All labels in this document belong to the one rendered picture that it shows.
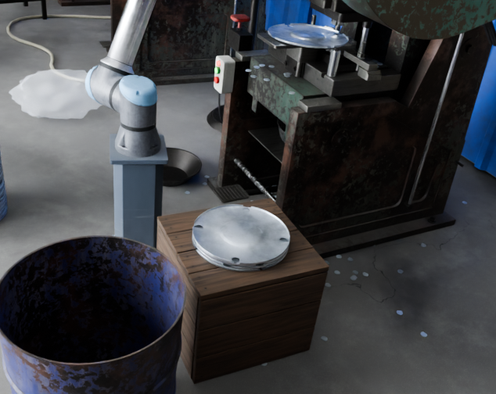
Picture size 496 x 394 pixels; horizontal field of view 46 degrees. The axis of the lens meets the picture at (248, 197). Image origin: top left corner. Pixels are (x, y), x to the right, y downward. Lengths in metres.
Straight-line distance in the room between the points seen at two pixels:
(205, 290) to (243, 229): 0.26
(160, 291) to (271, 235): 0.40
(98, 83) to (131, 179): 0.33
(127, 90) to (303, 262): 0.75
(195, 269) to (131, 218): 0.49
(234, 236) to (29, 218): 1.02
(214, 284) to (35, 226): 1.02
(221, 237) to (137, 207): 0.43
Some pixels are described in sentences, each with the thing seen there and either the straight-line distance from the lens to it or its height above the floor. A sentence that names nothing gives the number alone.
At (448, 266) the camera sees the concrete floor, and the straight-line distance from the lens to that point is 2.48.
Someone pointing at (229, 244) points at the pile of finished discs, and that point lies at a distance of 1.68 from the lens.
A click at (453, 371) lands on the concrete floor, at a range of 2.05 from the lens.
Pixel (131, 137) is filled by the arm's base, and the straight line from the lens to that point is 1.91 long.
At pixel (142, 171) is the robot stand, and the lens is 1.95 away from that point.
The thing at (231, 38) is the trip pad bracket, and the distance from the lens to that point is 2.41.
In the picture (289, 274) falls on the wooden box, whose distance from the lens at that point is 1.65.
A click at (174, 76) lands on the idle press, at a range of 3.74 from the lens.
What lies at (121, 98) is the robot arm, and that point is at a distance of 1.89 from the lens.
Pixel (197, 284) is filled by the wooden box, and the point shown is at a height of 0.35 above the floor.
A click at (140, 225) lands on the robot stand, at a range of 2.07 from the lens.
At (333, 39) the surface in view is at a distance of 2.17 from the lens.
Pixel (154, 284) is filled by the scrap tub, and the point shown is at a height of 0.37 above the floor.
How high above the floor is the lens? 1.40
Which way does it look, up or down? 32 degrees down
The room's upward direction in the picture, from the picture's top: 7 degrees clockwise
